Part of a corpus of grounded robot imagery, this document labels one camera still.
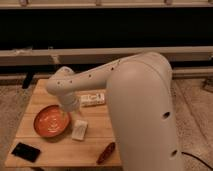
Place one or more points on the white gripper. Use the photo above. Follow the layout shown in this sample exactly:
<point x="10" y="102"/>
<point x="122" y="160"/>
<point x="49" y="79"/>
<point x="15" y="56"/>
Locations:
<point x="69" y="103"/>

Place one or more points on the white patterned bottle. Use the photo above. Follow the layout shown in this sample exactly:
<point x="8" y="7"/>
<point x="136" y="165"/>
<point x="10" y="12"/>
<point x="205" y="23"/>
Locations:
<point x="92" y="99"/>

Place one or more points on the black smartphone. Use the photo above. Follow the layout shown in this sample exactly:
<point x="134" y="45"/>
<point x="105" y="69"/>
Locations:
<point x="26" y="152"/>

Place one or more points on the white rectangular sponge block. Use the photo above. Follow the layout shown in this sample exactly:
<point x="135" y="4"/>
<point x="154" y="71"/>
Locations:
<point x="79" y="130"/>

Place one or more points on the orange ceramic bowl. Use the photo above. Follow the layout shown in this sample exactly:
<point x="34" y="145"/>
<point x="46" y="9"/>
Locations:
<point x="49" y="123"/>

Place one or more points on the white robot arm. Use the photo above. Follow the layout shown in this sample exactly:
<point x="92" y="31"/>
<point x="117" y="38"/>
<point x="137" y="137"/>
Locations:
<point x="139" y="101"/>

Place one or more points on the red chili pepper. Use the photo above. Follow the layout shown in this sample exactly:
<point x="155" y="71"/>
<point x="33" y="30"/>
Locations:
<point x="106" y="153"/>

